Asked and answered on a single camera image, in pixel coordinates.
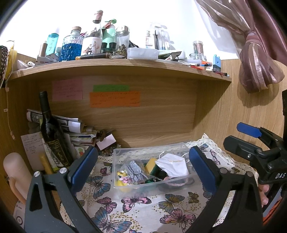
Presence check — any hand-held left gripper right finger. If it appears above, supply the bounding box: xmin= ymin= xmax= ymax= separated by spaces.
xmin=186 ymin=146 xmax=263 ymax=233

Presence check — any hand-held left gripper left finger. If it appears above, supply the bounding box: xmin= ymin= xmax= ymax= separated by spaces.
xmin=24 ymin=146 xmax=105 ymax=233

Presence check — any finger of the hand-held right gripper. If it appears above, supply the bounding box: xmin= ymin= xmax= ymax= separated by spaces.
xmin=237 ymin=122 xmax=287 ymax=153
xmin=223 ymin=135 xmax=270 ymax=160

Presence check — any white cloth pouch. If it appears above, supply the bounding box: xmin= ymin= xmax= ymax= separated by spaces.
xmin=155 ymin=153 xmax=190 ymax=177

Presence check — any pink braided hair tie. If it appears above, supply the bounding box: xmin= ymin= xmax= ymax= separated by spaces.
xmin=165 ymin=177 xmax=189 ymax=188

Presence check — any clear plastic box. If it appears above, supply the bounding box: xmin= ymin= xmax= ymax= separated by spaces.
xmin=111 ymin=142 xmax=196 ymax=189

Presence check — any floral scrunchie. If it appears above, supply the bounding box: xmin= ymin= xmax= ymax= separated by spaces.
xmin=118 ymin=176 xmax=135 ymax=185

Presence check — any green scrunchie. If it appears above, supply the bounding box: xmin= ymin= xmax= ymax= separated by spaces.
xmin=145 ymin=167 xmax=163 ymax=183

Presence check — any silver glitter bow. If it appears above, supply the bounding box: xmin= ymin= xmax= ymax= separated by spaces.
xmin=128 ymin=160 xmax=149 ymax=185

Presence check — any person's right hand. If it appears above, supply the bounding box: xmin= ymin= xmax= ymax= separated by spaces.
xmin=258 ymin=184 xmax=270 ymax=208

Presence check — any lilac paper box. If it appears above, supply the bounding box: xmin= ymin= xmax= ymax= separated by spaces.
xmin=96 ymin=134 xmax=117 ymax=151

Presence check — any yellow tube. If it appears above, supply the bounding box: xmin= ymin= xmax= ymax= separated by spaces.
xmin=40 ymin=153 xmax=54 ymax=175

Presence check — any stack of papers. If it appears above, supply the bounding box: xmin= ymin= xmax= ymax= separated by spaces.
xmin=26 ymin=109 xmax=83 ymax=134

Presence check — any dark wine bottle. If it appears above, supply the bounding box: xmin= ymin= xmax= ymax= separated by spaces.
xmin=39 ymin=91 xmax=74 ymax=167

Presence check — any white paper note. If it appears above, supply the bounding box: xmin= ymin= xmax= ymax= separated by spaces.
xmin=21 ymin=132 xmax=45 ymax=171

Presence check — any butterfly print tablecloth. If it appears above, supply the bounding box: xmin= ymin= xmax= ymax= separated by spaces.
xmin=74 ymin=133 xmax=257 ymax=233

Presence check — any pink cylinder bottle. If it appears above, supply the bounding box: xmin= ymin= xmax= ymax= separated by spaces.
xmin=3 ymin=153 xmax=34 ymax=199

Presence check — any orange sticky note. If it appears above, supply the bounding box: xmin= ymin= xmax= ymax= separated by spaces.
xmin=89 ymin=91 xmax=141 ymax=108

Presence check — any mauve curtain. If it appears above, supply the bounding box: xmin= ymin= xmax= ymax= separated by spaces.
xmin=194 ymin=0 xmax=287 ymax=94

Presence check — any pink sticky note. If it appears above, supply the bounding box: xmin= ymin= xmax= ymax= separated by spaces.
xmin=52 ymin=77 xmax=83 ymax=101

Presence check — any green sticky note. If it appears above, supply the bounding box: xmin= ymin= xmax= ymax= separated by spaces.
xmin=93 ymin=85 xmax=130 ymax=92

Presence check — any white box blue circle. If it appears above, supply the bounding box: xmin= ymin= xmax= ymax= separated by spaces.
xmin=13 ymin=199 xmax=25 ymax=229

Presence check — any glass jar of sticks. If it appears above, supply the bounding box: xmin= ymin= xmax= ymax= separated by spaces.
xmin=193 ymin=41 xmax=204 ymax=59

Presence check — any wooden shelf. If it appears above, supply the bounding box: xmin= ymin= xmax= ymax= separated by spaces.
xmin=9 ymin=58 xmax=233 ymax=137

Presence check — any dark brown pen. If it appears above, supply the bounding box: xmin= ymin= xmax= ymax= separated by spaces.
xmin=76 ymin=53 xmax=113 ymax=60

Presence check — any faceted blue glass bottle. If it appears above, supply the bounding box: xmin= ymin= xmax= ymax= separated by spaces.
xmin=62 ymin=26 xmax=84 ymax=61

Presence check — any tall clear corked bottle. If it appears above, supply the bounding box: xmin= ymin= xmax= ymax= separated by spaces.
xmin=81 ymin=10 xmax=104 ymax=56

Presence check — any blue mouthwash bottle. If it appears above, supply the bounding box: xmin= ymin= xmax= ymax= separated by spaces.
xmin=46 ymin=33 xmax=59 ymax=56

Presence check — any white plastic case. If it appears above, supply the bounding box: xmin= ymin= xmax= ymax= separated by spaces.
xmin=127 ymin=47 xmax=159 ymax=61

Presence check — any clear tool package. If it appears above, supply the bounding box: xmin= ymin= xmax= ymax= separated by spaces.
xmin=145 ymin=22 xmax=173 ymax=50

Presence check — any mint green bottle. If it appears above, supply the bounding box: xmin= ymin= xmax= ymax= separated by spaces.
xmin=102 ymin=19 xmax=117 ymax=51

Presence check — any clear bottle silver cap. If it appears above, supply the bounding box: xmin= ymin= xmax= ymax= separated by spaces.
xmin=115 ymin=26 xmax=130 ymax=46

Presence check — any beaded headband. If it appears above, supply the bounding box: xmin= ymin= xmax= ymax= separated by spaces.
xmin=0 ymin=45 xmax=10 ymax=81

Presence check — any white cable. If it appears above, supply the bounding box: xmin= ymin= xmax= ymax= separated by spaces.
xmin=3 ymin=85 xmax=16 ymax=141

